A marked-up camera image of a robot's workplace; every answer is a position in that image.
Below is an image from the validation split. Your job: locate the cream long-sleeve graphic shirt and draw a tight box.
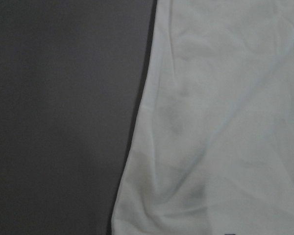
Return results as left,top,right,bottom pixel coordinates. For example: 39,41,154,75
111,0,294,235

